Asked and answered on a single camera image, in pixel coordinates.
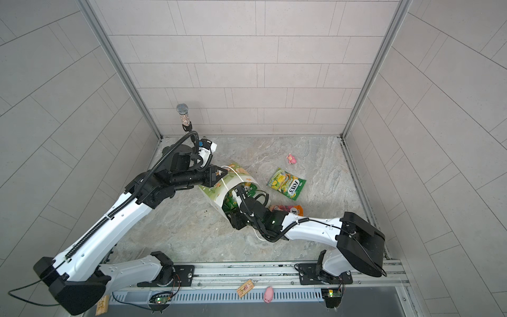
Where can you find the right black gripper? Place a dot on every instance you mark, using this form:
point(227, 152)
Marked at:
point(236, 218)

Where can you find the left green circuit board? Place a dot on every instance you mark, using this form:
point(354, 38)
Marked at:
point(160, 301)

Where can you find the wooden mousetrap on rail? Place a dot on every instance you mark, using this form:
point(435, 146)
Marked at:
point(245, 288)

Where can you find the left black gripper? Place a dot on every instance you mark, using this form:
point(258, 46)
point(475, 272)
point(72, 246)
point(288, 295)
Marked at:
point(210, 177)

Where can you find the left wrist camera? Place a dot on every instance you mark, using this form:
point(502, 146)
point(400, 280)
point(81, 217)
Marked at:
point(206, 150)

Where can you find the small pink toy on table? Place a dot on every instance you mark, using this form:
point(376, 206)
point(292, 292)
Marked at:
point(291, 159)

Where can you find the right green circuit board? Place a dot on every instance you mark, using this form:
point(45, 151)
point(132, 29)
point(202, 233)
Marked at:
point(332, 297)

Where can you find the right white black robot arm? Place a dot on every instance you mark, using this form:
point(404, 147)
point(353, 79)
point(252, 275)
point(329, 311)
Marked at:
point(356, 244)

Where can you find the pink pig toy on rail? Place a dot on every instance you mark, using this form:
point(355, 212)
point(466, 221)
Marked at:
point(269, 295)

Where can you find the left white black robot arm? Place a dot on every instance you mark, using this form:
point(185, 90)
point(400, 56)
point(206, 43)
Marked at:
point(78, 277)

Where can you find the white illustrated paper bag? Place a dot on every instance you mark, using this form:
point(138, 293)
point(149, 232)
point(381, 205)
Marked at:
point(222, 195)

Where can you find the green Fox's candy bag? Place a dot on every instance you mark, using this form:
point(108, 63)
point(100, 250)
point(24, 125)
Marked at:
point(286, 183)
point(230, 204)

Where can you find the silver microphone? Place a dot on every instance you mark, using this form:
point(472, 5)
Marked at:
point(182, 109)

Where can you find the green circuit board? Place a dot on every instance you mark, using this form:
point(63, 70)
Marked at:
point(160, 301)
point(332, 297)

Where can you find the orange Fox's candy bag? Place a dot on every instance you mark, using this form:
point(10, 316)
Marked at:
point(297, 210)

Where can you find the wooden tag at left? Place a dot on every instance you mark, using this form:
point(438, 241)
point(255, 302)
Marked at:
point(102, 305)

